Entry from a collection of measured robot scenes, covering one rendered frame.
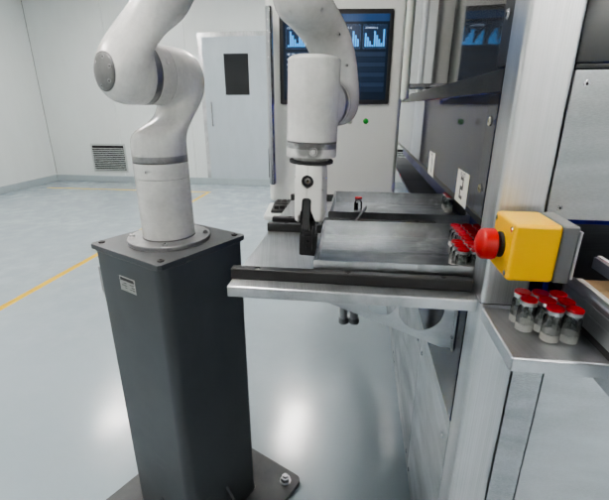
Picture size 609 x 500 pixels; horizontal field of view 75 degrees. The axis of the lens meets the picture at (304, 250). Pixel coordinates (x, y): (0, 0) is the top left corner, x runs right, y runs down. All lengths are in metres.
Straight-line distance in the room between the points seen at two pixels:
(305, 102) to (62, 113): 7.16
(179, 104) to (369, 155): 0.85
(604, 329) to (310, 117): 0.48
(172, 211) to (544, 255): 0.72
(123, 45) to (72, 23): 6.66
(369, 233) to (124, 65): 0.60
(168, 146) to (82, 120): 6.62
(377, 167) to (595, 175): 1.07
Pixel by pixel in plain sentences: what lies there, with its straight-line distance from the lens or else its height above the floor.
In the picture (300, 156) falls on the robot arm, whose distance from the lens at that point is 0.67.
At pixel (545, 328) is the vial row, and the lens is 0.59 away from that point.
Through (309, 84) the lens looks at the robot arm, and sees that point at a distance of 0.66.
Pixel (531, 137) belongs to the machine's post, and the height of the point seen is 1.12.
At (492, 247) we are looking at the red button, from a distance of 0.55.
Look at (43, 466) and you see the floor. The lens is 1.80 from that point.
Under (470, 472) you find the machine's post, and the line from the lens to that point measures 0.86.
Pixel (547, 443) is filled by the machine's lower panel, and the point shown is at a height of 0.63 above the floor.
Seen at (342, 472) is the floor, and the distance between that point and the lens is 1.55.
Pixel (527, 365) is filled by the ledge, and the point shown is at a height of 0.87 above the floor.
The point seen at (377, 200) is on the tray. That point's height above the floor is 0.89.
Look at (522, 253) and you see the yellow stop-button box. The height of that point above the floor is 1.00.
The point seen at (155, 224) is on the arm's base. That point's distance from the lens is 0.96.
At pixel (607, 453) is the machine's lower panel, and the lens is 0.90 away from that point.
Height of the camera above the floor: 1.16
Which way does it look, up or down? 20 degrees down
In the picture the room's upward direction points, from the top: straight up
